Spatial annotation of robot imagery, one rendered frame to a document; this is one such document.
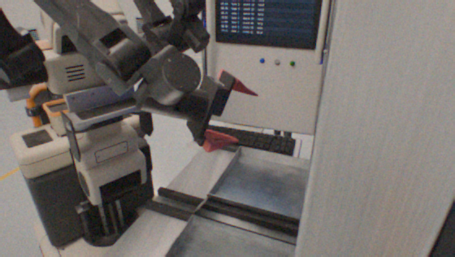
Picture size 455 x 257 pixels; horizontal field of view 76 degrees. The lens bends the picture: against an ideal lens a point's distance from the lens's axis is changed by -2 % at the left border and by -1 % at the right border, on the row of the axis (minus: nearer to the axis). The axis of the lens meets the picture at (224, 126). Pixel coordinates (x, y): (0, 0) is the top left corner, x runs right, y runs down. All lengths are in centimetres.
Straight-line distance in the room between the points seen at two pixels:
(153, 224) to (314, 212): 63
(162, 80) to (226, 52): 88
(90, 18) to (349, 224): 43
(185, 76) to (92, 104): 66
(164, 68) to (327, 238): 29
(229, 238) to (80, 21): 53
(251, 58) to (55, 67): 70
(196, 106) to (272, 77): 78
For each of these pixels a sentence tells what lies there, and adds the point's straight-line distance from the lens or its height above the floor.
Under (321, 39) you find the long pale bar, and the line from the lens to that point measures 92.
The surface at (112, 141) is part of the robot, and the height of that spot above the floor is 88.
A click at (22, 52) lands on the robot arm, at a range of 87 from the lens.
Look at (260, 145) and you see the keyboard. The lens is 115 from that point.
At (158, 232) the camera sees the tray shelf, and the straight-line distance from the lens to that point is 75.
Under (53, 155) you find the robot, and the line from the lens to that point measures 138.
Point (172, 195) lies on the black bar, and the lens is 81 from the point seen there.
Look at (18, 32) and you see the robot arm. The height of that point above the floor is 130.
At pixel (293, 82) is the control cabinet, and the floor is 103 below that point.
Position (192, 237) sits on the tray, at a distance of 72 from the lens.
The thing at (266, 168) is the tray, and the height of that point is 88.
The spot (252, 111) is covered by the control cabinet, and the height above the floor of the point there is 88.
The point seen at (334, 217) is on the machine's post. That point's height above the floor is 130.
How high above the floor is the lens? 142
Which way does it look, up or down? 27 degrees down
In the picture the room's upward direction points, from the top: straight up
